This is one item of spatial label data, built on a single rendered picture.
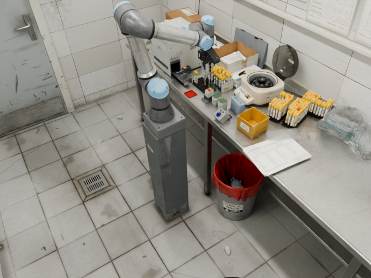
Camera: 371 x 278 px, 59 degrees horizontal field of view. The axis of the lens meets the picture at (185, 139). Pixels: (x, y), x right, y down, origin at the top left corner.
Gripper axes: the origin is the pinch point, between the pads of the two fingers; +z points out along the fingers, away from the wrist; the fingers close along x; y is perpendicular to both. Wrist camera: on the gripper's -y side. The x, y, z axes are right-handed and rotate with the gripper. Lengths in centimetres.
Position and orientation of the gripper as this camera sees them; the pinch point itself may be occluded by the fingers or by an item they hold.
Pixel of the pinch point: (209, 73)
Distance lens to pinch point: 211.4
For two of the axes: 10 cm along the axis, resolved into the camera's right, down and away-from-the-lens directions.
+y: -5.4, -5.6, 6.3
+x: -8.4, 3.9, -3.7
